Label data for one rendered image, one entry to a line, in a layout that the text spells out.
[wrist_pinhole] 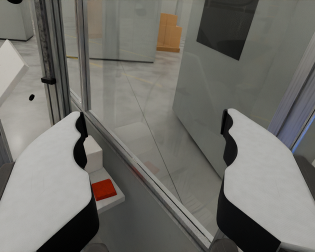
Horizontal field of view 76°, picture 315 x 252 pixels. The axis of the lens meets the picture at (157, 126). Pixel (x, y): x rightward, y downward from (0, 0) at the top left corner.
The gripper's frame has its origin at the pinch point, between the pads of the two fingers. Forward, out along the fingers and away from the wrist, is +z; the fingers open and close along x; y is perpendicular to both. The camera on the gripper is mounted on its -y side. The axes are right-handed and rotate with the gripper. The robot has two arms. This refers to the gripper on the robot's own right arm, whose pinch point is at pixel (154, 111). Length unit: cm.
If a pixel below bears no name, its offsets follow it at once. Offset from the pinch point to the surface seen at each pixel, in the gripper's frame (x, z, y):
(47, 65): -41, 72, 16
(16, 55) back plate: -32, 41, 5
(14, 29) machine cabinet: -392, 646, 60
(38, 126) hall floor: -144, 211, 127
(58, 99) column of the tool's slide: -41, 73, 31
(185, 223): 9, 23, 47
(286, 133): 20.1, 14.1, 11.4
